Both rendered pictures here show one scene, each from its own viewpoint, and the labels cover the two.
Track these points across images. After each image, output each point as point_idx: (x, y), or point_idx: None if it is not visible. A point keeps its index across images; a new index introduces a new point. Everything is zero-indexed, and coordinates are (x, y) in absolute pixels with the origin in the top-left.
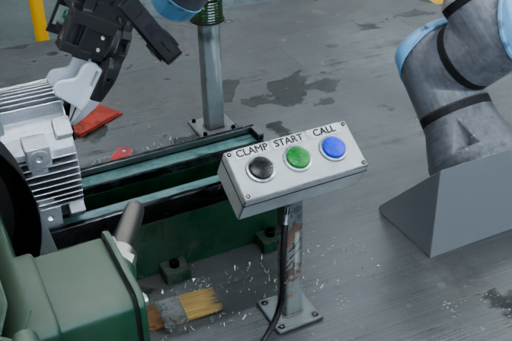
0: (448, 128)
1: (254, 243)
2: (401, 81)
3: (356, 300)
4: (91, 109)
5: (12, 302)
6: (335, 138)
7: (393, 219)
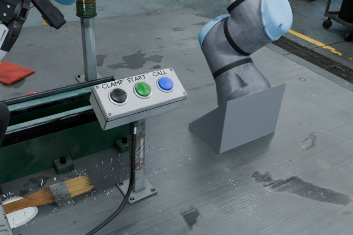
0: (229, 77)
1: (114, 147)
2: (197, 57)
3: (177, 180)
4: (1, 57)
5: None
6: (167, 78)
7: (197, 131)
